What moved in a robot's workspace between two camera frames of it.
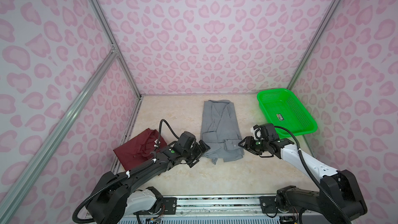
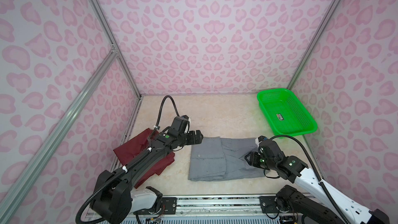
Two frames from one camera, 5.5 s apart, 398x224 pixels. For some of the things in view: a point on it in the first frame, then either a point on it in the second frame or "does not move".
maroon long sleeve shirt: [137, 149] does not move
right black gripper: [248, 143] -> [252, 158]
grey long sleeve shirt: [221, 131] -> [218, 158]
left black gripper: [200, 153] -> [193, 140]
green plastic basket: [281, 107] does not move
